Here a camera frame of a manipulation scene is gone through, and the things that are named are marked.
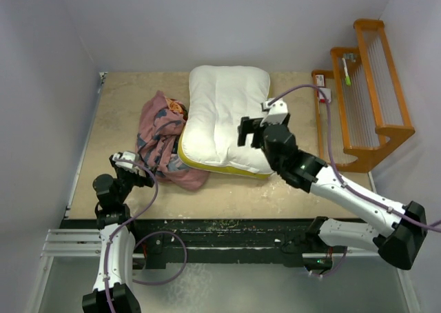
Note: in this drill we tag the red embroidered pillowcase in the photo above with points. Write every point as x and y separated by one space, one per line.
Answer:
161 124

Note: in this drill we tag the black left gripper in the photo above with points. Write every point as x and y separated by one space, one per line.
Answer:
146 180

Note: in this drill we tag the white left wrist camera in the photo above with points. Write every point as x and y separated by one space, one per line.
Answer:
127 161

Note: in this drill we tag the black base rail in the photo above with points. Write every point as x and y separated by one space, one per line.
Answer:
219 241

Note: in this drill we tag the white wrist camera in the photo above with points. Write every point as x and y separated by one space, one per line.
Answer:
276 111
127 161

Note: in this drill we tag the white yellow-edged pillow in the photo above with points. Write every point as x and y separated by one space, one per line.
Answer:
219 96

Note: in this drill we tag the white green pen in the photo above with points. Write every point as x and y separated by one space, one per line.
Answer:
346 72

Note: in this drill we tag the wooden tiered rack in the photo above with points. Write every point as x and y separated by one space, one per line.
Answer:
367 121

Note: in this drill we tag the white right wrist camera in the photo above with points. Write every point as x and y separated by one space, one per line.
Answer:
276 111

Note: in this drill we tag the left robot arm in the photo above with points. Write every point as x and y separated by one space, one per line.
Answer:
112 289

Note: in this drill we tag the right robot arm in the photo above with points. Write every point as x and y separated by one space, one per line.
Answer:
393 230

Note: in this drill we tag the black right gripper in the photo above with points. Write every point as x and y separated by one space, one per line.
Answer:
252 127

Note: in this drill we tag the grey clip on rack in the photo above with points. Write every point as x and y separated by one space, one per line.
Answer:
349 56

